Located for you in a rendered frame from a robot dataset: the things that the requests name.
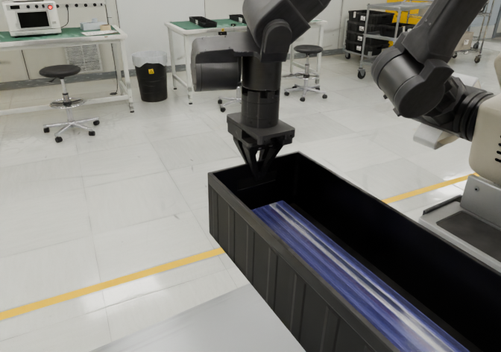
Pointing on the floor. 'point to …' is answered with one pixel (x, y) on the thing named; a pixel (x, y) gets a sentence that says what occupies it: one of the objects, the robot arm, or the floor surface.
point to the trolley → (396, 24)
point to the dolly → (371, 47)
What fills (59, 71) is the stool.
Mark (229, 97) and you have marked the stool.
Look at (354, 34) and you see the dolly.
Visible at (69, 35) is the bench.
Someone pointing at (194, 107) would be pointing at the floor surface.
